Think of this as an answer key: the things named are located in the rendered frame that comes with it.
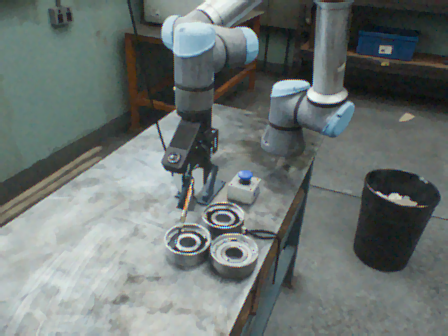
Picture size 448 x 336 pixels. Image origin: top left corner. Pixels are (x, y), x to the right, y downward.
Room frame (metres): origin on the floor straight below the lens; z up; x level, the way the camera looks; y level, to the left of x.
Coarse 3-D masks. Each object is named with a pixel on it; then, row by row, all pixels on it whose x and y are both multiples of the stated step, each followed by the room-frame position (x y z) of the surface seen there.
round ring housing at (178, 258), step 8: (184, 224) 0.74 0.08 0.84; (192, 224) 0.74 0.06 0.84; (168, 232) 0.71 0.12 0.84; (176, 232) 0.72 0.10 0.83; (200, 232) 0.73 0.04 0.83; (208, 232) 0.71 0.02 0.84; (168, 240) 0.69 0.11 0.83; (176, 240) 0.69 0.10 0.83; (184, 240) 0.71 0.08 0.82; (192, 240) 0.71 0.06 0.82; (208, 240) 0.70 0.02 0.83; (168, 248) 0.65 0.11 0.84; (184, 248) 0.67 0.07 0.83; (192, 248) 0.67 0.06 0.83; (208, 248) 0.67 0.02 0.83; (168, 256) 0.65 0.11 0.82; (176, 256) 0.64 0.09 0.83; (184, 256) 0.64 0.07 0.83; (192, 256) 0.64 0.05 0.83; (200, 256) 0.65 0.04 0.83; (176, 264) 0.65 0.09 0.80; (184, 264) 0.64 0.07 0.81; (192, 264) 0.65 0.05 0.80
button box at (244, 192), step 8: (232, 184) 0.91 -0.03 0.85; (240, 184) 0.92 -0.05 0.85; (248, 184) 0.92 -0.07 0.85; (256, 184) 0.92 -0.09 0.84; (232, 192) 0.91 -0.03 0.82; (240, 192) 0.90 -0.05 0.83; (248, 192) 0.89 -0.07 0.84; (256, 192) 0.92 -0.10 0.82; (240, 200) 0.90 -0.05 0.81; (248, 200) 0.89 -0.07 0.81
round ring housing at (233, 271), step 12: (216, 240) 0.69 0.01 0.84; (228, 240) 0.70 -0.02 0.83; (240, 240) 0.71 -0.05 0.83; (252, 240) 0.69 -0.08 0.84; (228, 252) 0.68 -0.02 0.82; (240, 252) 0.68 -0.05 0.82; (252, 252) 0.67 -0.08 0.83; (216, 264) 0.63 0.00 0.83; (252, 264) 0.63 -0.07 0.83; (228, 276) 0.62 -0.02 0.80; (240, 276) 0.62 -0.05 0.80
